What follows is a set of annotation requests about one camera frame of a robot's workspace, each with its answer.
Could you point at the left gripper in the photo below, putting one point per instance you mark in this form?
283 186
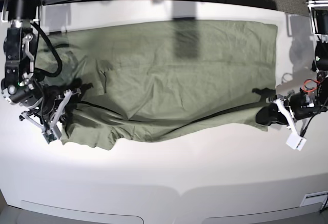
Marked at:
301 105

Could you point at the green T-shirt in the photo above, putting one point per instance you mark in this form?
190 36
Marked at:
161 80

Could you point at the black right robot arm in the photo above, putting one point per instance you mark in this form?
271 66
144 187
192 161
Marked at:
36 76

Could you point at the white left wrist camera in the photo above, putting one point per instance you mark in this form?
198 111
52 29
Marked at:
296 142

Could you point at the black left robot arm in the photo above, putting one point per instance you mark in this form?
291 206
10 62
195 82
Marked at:
318 20

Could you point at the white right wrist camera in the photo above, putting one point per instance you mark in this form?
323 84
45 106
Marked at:
51 134

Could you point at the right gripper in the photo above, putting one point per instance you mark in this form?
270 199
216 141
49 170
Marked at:
46 105

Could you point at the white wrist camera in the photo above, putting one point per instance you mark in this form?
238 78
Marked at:
296 142
51 134

